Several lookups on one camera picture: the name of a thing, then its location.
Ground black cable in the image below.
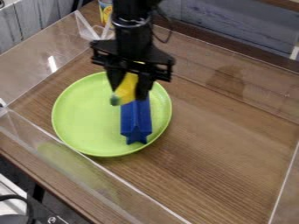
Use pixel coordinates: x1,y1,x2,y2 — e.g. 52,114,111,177
151,11,174,46

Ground clear acrylic tray walls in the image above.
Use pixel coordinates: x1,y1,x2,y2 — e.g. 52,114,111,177
0,10,299,224

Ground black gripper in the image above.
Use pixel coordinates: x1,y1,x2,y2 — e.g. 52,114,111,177
90,22,175,101

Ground green round plate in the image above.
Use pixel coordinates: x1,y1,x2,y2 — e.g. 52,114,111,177
51,72,172,158

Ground black chair armrest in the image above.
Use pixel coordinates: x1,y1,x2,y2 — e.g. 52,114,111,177
0,194,33,224

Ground blue star-shaped block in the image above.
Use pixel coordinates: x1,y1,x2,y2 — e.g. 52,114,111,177
120,99,152,144

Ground yellow blue tin can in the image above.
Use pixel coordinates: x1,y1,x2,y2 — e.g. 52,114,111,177
98,0,114,28

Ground yellow toy banana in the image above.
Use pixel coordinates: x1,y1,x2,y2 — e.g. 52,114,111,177
110,73,138,106

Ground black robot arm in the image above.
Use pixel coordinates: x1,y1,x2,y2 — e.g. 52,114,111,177
90,0,175,106

